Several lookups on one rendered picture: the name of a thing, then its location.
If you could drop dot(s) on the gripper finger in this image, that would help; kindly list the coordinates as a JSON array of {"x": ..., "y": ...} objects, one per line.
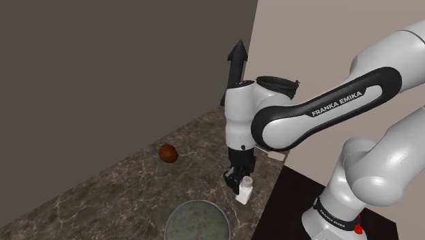
[{"x": 231, "y": 182}]

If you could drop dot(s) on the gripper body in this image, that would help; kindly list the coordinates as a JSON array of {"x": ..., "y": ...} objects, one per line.
[{"x": 241, "y": 159}]

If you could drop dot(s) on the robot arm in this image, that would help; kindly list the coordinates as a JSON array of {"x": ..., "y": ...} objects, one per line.
[{"x": 365, "y": 172}]

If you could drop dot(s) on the white salt shaker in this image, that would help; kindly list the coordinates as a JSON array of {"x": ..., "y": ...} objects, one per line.
[{"x": 245, "y": 192}]

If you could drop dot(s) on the small white flat object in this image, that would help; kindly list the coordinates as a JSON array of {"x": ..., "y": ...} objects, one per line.
[{"x": 277, "y": 155}]

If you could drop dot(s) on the grey round plate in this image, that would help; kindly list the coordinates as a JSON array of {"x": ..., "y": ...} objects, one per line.
[{"x": 197, "y": 221}]

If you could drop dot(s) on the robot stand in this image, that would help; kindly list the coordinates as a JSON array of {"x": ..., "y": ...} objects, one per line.
[{"x": 285, "y": 206}]

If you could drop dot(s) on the brown round fruit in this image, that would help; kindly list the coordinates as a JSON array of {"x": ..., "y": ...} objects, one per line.
[{"x": 168, "y": 153}]

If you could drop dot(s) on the black arrow-shaped object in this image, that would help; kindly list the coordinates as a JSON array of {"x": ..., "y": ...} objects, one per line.
[{"x": 236, "y": 66}]

